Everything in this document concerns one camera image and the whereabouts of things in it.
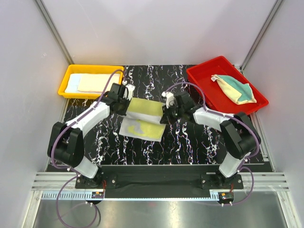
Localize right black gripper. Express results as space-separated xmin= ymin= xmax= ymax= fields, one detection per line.
xmin=160 ymin=103 xmax=184 ymax=125

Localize red plastic bin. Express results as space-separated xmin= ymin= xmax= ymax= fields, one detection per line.
xmin=186 ymin=56 xmax=269 ymax=115

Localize right corner aluminium post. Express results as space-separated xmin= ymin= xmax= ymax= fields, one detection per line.
xmin=239 ymin=0 xmax=284 ymax=74

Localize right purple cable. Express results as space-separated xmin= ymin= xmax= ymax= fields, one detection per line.
xmin=163 ymin=82 xmax=261 ymax=206

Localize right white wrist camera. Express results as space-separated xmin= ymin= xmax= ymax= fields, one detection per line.
xmin=161 ymin=92 xmax=174 ymax=109

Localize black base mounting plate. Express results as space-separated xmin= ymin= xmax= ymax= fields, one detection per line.
xmin=75 ymin=164 xmax=244 ymax=190

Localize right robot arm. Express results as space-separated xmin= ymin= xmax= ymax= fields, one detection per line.
xmin=160 ymin=92 xmax=261 ymax=188

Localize corner aluminium post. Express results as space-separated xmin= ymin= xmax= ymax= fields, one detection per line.
xmin=239 ymin=0 xmax=284 ymax=74
xmin=33 ymin=0 xmax=74 ymax=65

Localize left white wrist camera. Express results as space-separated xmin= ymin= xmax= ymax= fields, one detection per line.
xmin=122 ymin=81 xmax=135 ymax=101

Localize aluminium frame rail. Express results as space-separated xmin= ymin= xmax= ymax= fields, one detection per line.
xmin=32 ymin=172 xmax=289 ymax=201

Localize pink towel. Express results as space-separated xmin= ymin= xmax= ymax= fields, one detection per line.
xmin=77 ymin=74 xmax=120 ymax=93

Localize teal patterned towel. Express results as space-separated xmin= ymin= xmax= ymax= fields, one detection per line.
xmin=211 ymin=74 xmax=257 ymax=105

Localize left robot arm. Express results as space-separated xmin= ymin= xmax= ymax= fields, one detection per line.
xmin=47 ymin=83 xmax=135 ymax=188

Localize small electronics board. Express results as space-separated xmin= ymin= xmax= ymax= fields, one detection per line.
xmin=92 ymin=190 xmax=105 ymax=199
xmin=219 ymin=192 xmax=234 ymax=201

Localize light blue towel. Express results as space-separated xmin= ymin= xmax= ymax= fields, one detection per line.
xmin=65 ymin=74 xmax=82 ymax=93

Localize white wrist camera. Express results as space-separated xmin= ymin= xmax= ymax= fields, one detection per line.
xmin=161 ymin=92 xmax=174 ymax=109
xmin=122 ymin=81 xmax=135 ymax=101

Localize left corner aluminium post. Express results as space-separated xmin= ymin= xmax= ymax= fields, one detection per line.
xmin=33 ymin=0 xmax=74 ymax=65

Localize yellow-green towel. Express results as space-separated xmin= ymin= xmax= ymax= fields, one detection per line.
xmin=119 ymin=98 xmax=166 ymax=142

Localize left small electronics board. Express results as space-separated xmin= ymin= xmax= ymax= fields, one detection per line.
xmin=92 ymin=190 xmax=105 ymax=199

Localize right small electronics board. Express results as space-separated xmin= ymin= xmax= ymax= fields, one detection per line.
xmin=219 ymin=192 xmax=234 ymax=201

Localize yellow plastic bin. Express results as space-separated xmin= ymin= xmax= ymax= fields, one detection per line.
xmin=58 ymin=65 xmax=124 ymax=100

